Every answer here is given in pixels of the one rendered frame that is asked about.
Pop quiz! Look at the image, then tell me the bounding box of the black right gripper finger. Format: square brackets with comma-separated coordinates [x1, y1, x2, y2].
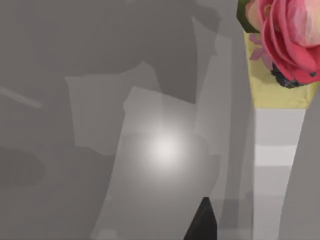
[183, 196, 218, 240]

